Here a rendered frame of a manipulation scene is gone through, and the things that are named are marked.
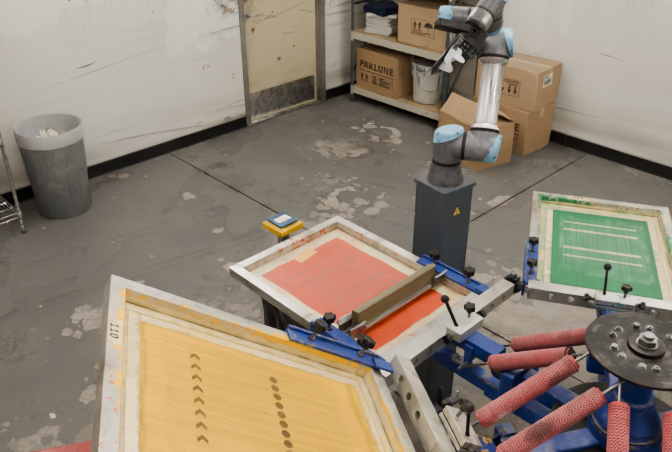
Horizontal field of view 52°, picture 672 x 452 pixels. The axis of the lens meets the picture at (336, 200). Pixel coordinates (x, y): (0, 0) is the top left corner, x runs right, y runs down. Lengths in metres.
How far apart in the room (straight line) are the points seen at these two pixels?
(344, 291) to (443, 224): 0.54
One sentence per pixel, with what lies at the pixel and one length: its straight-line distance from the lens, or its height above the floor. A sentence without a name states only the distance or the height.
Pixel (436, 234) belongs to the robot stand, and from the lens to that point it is 2.91.
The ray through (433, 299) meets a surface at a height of 0.95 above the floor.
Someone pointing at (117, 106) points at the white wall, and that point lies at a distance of 5.82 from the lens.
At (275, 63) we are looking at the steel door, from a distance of 6.72.
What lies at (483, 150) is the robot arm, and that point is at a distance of 2.75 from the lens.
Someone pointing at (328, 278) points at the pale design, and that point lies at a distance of 2.67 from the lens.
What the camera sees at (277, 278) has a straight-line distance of 2.69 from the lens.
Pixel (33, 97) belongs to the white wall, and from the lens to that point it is 5.52.
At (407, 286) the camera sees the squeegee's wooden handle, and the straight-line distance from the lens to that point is 2.49.
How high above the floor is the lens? 2.49
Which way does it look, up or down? 28 degrees down
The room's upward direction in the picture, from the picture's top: straight up
